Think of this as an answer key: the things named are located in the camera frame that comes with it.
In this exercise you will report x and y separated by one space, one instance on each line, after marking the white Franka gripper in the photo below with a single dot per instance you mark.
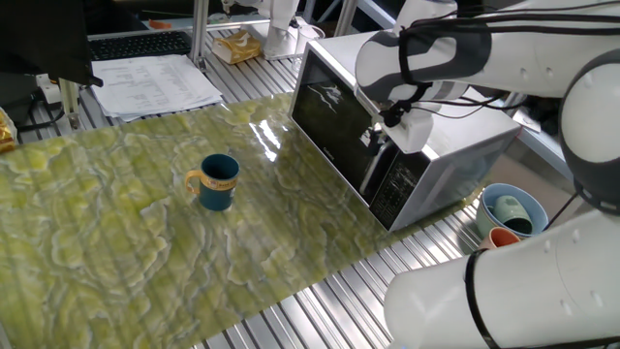
412 133

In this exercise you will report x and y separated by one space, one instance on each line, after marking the black glass microwave door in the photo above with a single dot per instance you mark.
329 121

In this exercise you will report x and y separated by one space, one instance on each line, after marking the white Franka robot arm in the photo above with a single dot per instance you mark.
533 53

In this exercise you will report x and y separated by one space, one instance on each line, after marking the silver microwave oven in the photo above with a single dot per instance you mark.
460 140

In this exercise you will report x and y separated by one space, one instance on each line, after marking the stack of light blue cups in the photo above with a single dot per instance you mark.
484 213

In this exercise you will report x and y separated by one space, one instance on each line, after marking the clear glass cup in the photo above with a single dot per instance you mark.
315 31

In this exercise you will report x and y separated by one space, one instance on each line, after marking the pale green mug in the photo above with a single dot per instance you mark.
508 208

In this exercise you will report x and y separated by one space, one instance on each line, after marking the white paper note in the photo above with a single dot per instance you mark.
528 121

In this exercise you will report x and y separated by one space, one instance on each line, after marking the orange cup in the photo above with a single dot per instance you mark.
499 237

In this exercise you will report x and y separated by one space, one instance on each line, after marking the white printed paper stack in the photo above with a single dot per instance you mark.
150 85

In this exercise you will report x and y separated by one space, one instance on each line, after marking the small orange object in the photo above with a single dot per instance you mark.
160 23

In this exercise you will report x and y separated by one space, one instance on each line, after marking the black keyboard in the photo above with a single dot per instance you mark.
140 44

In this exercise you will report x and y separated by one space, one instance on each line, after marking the green marble pattern mat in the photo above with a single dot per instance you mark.
121 266

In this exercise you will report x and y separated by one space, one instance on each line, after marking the white power strip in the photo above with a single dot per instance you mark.
47 87

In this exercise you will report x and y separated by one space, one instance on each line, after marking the black monitor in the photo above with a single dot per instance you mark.
43 39

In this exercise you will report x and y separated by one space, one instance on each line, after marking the golden snack bag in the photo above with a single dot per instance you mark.
6 133

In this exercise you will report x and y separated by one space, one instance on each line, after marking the aluminium frame post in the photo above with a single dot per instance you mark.
199 29
514 103

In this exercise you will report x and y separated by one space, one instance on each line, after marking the short aluminium post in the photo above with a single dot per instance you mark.
69 102

